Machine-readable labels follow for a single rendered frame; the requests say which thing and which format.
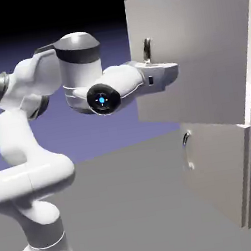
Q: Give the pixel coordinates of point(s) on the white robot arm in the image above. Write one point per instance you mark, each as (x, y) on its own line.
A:
(31, 80)

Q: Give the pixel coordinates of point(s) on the small grey cabinet door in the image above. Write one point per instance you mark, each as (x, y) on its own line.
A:
(215, 171)

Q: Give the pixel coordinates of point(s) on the large grey cabinet door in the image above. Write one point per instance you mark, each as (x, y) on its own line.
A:
(194, 39)

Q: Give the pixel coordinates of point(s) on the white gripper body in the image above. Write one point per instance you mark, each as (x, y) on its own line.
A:
(169, 72)

